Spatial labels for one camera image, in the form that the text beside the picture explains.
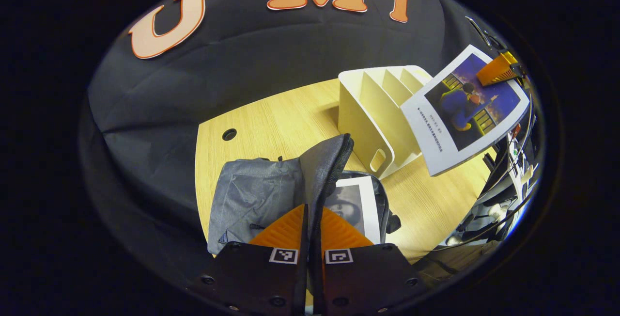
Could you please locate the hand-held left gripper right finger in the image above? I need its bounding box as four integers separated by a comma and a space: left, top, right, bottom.
311, 205, 427, 315

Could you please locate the dark equipment with cables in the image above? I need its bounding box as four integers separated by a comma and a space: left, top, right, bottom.
436, 108, 541, 268

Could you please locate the cream plastic bookshelf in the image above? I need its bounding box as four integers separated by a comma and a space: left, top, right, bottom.
338, 65, 434, 180

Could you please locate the white grey cover book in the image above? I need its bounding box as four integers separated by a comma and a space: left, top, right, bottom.
324, 175, 381, 245

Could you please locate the blue cover book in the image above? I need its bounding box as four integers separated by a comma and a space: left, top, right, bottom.
400, 45, 530, 177

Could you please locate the grey schoolbag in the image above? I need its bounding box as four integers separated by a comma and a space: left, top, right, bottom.
207, 133, 402, 256

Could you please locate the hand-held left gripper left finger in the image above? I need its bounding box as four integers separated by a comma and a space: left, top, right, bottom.
201, 204, 310, 314

